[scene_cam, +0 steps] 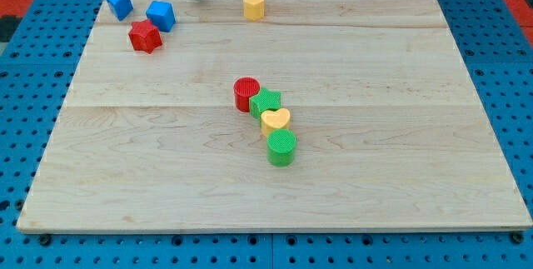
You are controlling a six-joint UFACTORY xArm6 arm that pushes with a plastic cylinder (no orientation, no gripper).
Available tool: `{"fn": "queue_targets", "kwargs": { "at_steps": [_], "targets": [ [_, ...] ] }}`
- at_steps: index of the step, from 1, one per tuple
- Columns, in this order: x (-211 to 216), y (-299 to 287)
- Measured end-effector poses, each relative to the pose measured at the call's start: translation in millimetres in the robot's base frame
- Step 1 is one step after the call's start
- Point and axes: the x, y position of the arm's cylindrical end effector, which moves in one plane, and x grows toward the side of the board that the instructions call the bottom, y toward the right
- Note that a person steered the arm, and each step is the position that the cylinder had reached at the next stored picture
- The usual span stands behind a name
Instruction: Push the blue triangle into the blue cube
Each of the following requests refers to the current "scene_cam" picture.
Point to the blue cube block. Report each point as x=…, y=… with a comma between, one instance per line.
x=161, y=15

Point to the blue triangle block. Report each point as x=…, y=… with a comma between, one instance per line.
x=120, y=8

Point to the yellow hexagon block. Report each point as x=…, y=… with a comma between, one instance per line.
x=254, y=9

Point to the red star block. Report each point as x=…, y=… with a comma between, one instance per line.
x=145, y=36

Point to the red cylinder block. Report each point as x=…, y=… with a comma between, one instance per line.
x=244, y=88

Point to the green star block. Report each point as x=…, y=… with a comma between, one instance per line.
x=264, y=100

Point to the yellow heart block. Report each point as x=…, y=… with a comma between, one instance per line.
x=274, y=120

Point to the green cylinder block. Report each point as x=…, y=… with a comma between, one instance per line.
x=281, y=146

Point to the light wooden board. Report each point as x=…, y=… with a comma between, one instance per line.
x=325, y=116

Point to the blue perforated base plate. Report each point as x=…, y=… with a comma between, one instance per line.
x=37, y=67

